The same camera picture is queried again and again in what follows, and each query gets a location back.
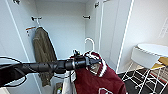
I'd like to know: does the black hook of red jacket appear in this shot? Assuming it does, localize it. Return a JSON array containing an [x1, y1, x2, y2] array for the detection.
[[82, 14, 92, 20]]

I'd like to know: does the white wardrobe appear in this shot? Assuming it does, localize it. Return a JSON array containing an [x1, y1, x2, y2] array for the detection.
[[4, 0, 134, 94]]

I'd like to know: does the white hanger of red jacket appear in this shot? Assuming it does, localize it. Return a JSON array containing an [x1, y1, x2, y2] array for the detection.
[[83, 37, 96, 56]]

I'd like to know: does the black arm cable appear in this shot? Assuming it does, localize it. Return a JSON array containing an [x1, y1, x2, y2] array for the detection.
[[0, 55, 28, 88]]

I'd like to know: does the red white varsity jacket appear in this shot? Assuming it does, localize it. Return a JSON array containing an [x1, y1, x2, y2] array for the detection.
[[62, 50, 128, 94]]

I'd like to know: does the white round table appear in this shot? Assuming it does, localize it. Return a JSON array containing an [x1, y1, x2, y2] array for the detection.
[[136, 43, 168, 58]]

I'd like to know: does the white hanger of olive jacket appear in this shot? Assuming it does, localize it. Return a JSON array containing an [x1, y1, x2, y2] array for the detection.
[[34, 18, 43, 31]]

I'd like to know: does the orange white label sticker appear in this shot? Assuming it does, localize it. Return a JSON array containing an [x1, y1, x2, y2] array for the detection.
[[25, 25, 36, 33]]

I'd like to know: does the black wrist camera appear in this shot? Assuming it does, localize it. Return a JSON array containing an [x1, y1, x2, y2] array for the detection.
[[72, 49, 82, 60]]

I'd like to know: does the black hook of olive jacket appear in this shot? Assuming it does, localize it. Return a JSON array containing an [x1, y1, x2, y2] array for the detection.
[[30, 15, 43, 22]]

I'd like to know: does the black door hinge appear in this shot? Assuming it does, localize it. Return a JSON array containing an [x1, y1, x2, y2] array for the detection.
[[13, 0, 21, 4], [94, 1, 101, 8]]

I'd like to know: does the brown storage basket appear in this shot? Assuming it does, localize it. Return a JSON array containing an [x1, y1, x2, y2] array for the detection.
[[52, 81, 64, 94]]

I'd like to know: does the olive green jacket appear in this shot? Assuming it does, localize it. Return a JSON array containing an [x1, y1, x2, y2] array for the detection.
[[32, 26, 58, 88]]

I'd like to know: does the yellow wooden chair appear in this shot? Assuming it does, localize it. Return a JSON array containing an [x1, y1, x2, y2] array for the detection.
[[149, 55, 168, 72]]

